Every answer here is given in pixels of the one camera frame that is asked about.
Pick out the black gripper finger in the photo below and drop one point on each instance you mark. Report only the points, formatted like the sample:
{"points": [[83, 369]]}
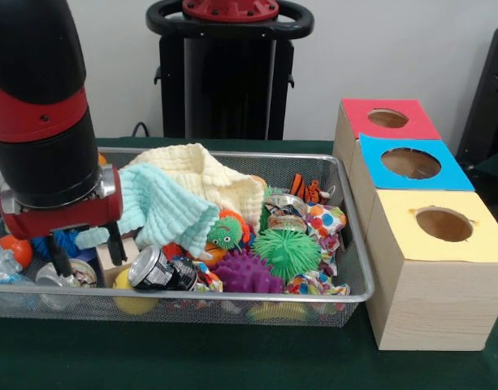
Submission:
{"points": [[116, 243], [60, 256]]}

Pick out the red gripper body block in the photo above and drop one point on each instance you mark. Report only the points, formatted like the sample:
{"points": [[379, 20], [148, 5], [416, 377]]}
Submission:
{"points": [[70, 217]]}

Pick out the clear bottle blue label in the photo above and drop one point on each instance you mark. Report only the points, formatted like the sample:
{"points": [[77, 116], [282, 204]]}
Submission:
{"points": [[5, 278]]}

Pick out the orange striped tiger plush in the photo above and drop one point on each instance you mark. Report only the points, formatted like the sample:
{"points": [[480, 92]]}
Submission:
{"points": [[309, 191]]}

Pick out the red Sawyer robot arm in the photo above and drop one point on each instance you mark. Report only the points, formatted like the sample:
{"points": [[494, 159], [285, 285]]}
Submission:
{"points": [[41, 162]]}

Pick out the clear mesh bin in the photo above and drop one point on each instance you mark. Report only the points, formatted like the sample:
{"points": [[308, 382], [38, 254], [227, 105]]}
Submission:
{"points": [[273, 315]]}

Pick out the wooden box with three holes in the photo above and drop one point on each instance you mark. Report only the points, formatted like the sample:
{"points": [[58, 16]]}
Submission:
{"points": [[431, 300]]}

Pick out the blue fuzzy toy with eyes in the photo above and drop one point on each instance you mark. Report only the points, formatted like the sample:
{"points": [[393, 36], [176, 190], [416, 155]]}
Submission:
{"points": [[66, 239]]}

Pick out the crushed black can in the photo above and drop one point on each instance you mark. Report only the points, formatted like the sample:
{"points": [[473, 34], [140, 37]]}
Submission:
{"points": [[159, 270]]}

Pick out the mint green cloth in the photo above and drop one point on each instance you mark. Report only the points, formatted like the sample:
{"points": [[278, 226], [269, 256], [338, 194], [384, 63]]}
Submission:
{"points": [[163, 203]]}

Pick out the green and orange puffer toy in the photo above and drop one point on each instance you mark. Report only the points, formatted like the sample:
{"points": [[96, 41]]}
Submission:
{"points": [[226, 233]]}

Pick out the cream cloth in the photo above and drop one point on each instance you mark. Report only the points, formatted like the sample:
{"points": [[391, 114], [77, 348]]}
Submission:
{"points": [[216, 178]]}

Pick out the purple spiky rubber ball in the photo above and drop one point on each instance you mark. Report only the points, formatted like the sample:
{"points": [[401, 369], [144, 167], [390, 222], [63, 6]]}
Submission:
{"points": [[244, 274]]}

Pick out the green spiky rubber ball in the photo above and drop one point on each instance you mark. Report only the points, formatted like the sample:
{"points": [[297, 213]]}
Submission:
{"points": [[285, 252]]}

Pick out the black standing panel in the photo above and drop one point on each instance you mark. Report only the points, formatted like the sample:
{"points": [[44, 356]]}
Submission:
{"points": [[488, 101]]}

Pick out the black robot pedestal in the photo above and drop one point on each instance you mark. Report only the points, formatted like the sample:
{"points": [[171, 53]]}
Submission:
{"points": [[228, 89]]}

